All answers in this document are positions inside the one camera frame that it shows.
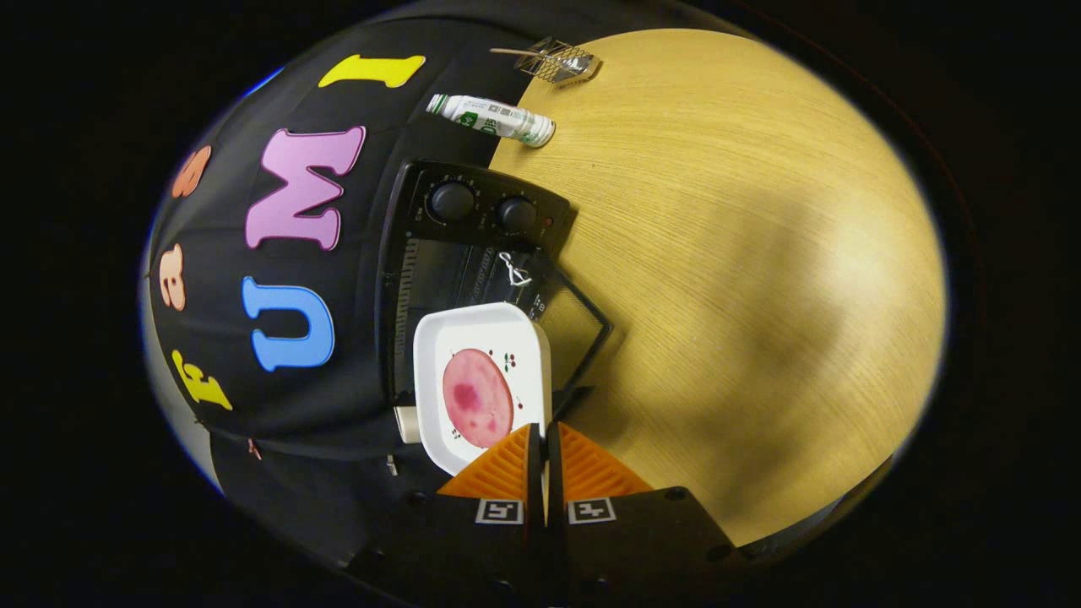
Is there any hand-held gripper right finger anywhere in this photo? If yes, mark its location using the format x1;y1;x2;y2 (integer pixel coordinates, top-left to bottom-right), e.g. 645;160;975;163
545;421;748;608

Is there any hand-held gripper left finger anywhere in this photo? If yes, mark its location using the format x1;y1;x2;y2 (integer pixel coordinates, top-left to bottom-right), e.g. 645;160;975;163
350;422;546;608

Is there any pink ham slice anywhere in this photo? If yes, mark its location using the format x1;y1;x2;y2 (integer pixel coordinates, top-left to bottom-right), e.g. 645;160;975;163
443;348;515;449

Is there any white square plate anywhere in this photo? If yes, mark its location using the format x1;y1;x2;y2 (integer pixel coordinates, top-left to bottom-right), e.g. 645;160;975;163
413;302;553;476

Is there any black toaster oven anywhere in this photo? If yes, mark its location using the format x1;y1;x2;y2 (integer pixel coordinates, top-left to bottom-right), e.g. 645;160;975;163
374;159;614;423

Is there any white green-label bottle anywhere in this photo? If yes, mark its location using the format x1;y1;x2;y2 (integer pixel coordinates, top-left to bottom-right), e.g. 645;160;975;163
426;93;557;149

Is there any metal wire holder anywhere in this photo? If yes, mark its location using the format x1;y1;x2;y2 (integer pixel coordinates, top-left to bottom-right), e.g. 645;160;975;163
517;36;602;87

